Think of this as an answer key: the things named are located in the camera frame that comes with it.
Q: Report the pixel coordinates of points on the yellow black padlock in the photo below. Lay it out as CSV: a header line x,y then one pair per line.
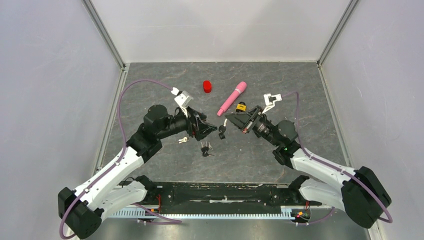
x,y
241,107

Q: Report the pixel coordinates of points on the black-head key bunch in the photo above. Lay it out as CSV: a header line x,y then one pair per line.
x,y
206,147

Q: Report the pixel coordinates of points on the small silver key bunch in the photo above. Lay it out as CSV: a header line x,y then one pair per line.
x,y
183,140

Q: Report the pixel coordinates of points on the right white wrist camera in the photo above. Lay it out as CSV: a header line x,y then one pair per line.
x,y
270,101

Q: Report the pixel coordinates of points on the white slotted cable duct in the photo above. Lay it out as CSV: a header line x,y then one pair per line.
x,y
133,212

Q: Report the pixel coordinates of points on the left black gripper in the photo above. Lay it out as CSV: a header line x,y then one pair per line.
x,y
202,129

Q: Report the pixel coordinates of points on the pink cylindrical wand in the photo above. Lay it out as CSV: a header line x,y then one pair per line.
x,y
239,89

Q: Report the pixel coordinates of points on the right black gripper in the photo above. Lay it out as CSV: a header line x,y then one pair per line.
x,y
243,120

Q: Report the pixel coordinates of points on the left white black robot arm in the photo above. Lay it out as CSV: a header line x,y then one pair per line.
x,y
83,209

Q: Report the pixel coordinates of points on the black-head key set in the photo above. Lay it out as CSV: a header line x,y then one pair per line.
x,y
225,122

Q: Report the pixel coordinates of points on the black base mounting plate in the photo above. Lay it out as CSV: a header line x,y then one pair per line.
x,y
172,193

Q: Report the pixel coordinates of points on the black Kaijing padlock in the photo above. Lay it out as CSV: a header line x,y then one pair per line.
x,y
221,131

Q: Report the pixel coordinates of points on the red plastic cap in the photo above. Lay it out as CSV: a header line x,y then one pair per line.
x,y
207,86

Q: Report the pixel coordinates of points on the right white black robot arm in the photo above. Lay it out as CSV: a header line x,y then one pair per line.
x,y
357,192

